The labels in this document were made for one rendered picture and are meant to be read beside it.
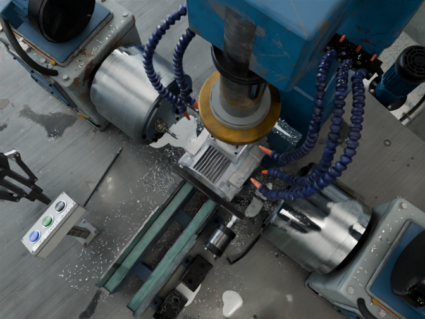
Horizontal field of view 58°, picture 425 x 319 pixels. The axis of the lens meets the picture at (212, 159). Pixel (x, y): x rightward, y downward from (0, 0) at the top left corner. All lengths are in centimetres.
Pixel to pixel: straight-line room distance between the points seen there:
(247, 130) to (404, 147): 82
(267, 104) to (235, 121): 8
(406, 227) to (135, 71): 79
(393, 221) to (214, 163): 47
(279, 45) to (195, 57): 100
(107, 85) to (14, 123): 55
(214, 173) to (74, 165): 58
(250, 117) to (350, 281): 46
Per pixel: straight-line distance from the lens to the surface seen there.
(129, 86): 106
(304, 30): 48
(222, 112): 80
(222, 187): 102
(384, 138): 150
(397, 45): 217
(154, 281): 119
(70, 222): 112
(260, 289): 131
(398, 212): 105
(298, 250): 102
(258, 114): 80
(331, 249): 99
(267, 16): 49
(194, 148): 107
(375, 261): 101
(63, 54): 114
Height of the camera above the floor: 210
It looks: 75 degrees down
